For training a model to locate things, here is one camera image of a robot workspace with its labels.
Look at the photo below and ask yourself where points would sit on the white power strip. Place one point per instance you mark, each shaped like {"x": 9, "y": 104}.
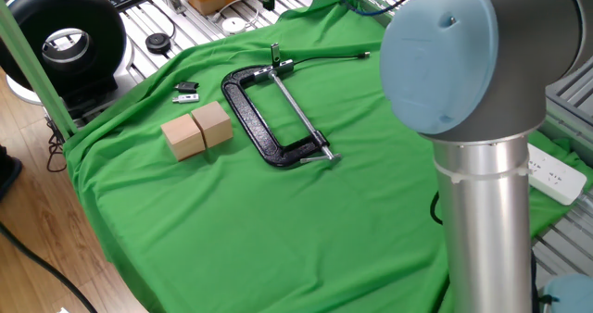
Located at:
{"x": 558, "y": 176}

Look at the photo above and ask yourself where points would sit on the dark shoe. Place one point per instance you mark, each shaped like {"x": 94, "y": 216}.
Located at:
{"x": 9, "y": 174}

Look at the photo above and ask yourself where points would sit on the white USB stick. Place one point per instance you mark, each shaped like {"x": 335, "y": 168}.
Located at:
{"x": 185, "y": 98}

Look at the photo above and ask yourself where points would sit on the black USB stick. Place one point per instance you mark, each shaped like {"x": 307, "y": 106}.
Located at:
{"x": 186, "y": 87}

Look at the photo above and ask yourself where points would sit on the grey USB docking hub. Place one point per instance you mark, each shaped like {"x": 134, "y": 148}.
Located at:
{"x": 261, "y": 74}

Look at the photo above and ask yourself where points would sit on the green cloth table cover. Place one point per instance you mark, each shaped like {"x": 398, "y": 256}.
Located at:
{"x": 278, "y": 211}

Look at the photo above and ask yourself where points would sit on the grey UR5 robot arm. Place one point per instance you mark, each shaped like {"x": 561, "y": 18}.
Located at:
{"x": 486, "y": 211}

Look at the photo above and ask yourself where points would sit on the black round puck device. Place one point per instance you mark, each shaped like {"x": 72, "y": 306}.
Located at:
{"x": 158, "y": 43}

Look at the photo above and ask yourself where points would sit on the white round puck device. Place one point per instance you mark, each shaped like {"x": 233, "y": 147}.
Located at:
{"x": 234, "y": 26}

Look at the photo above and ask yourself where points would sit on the large black C-clamp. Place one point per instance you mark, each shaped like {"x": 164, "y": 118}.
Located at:
{"x": 252, "y": 121}

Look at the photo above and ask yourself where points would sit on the light wooden block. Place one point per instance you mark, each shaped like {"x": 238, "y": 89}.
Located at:
{"x": 183, "y": 139}
{"x": 213, "y": 123}

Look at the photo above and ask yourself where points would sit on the green frame post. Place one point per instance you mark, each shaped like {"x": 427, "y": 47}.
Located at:
{"x": 32, "y": 63}

